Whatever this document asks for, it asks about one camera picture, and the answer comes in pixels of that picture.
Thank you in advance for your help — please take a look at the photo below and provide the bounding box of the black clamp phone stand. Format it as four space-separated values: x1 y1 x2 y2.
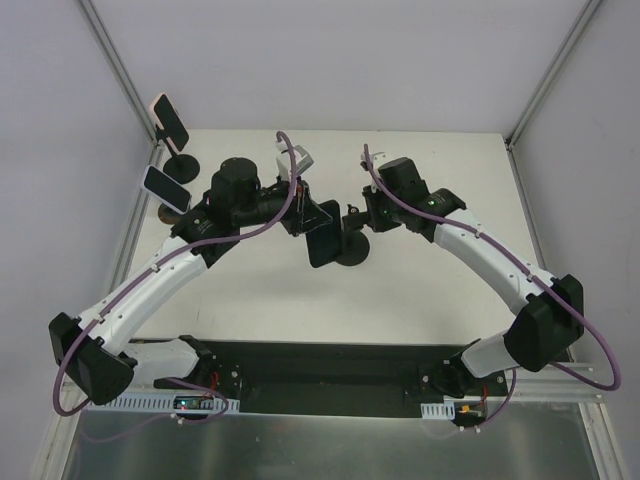
155 126 200 185

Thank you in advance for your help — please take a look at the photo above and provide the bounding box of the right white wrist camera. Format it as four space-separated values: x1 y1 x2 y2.
360 152 392 171

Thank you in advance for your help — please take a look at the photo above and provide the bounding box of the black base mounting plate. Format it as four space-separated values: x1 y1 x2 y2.
152 339 571 415

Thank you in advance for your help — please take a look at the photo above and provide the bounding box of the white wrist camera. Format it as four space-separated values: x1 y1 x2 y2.
273 141 316 179
360 152 392 171

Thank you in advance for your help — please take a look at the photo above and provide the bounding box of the left white cable duct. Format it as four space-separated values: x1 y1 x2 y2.
93 393 240 414

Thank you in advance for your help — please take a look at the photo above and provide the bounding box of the black round base phone stand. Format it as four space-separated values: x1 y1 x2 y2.
335 204 370 267

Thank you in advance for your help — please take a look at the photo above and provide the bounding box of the aluminium frame post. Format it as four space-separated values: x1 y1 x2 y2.
503 0 606 151
75 0 158 146

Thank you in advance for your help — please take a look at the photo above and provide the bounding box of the left aluminium frame post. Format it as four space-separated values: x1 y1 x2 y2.
75 0 158 146

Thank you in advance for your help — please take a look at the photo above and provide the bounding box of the right aluminium frame post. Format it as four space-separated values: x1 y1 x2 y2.
503 0 606 151

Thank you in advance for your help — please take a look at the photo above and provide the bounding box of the white cable duct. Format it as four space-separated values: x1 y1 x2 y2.
420 401 456 421
93 393 240 414

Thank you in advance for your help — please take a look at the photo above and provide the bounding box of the right white cable duct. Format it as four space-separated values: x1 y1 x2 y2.
420 401 456 421

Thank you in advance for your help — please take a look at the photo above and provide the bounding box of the wooden base wedge phone stand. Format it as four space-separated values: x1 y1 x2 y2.
157 204 182 225

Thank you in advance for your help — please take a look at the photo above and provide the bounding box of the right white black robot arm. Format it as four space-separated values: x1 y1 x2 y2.
362 157 584 398

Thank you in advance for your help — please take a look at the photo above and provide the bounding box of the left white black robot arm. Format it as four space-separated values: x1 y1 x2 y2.
49 157 340 415

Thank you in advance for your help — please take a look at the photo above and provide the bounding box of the black phone dark case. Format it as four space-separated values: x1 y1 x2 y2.
305 200 342 268

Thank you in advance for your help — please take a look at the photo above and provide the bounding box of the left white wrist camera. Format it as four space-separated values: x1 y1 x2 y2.
273 141 316 179

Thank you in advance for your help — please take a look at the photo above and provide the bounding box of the black phone lilac case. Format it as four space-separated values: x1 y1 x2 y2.
141 165 192 214

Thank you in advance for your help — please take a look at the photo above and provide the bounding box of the black phone pink case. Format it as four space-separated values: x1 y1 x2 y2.
149 93 189 152

